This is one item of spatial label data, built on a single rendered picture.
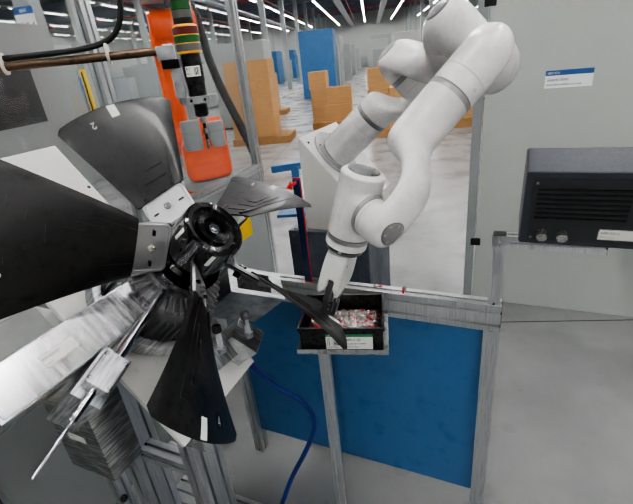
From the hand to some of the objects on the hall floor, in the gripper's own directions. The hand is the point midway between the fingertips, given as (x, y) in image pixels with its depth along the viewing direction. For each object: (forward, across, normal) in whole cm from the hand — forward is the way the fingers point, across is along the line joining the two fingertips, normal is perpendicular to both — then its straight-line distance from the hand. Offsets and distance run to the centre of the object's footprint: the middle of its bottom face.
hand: (330, 305), depth 92 cm
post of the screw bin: (+97, +14, -20) cm, 100 cm away
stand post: (+104, -18, 0) cm, 106 cm away
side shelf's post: (+117, -16, +42) cm, 126 cm away
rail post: (+110, +32, +22) cm, 117 cm away
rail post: (+85, +32, -60) cm, 109 cm away
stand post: (+111, -18, +22) cm, 114 cm away
